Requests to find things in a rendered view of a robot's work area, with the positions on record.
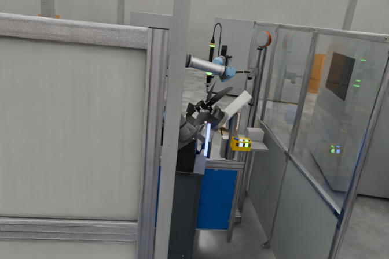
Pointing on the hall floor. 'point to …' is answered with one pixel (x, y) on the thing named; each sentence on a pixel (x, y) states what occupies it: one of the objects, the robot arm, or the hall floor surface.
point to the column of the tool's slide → (254, 102)
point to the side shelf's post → (245, 180)
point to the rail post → (234, 206)
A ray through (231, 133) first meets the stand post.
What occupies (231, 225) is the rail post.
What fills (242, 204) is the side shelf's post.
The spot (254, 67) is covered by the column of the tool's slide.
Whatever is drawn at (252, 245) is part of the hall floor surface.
